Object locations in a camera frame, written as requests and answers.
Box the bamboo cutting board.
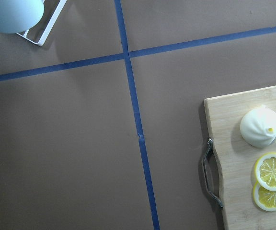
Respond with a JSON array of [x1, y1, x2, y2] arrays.
[[204, 86, 276, 230]]

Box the white steamed bun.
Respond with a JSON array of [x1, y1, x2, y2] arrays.
[[240, 105, 276, 149]]

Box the light blue cup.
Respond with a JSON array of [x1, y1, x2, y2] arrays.
[[0, 0, 44, 34]]

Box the white wire cup rack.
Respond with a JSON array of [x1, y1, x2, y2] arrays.
[[17, 0, 67, 46]]

